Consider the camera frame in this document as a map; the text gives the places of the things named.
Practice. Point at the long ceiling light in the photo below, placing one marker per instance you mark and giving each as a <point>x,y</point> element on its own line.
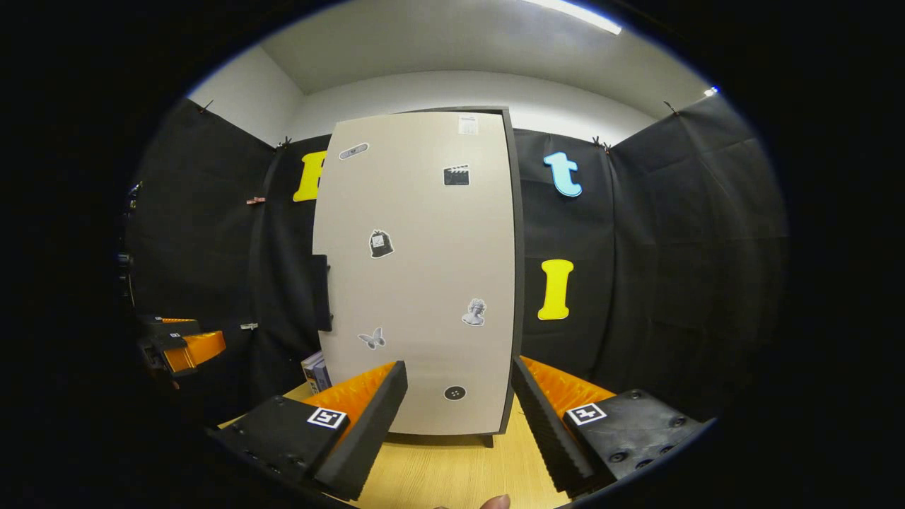
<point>576,14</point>

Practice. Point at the beige cabinet door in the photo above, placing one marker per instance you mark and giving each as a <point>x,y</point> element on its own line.
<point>424,268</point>

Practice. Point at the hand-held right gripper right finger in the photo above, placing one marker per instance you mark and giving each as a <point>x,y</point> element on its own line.
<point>544,431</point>

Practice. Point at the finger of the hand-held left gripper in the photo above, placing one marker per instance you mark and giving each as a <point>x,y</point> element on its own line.
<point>166,343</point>
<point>159,326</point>

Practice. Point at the grey cabinet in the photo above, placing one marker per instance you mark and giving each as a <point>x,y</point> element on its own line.
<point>520,283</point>

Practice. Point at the black backdrop cloth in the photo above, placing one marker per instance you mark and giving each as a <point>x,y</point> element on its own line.
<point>672,283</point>

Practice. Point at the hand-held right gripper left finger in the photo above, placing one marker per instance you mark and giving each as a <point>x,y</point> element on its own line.
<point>369,438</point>

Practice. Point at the grey book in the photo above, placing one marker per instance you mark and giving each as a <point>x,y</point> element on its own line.
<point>310,366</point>

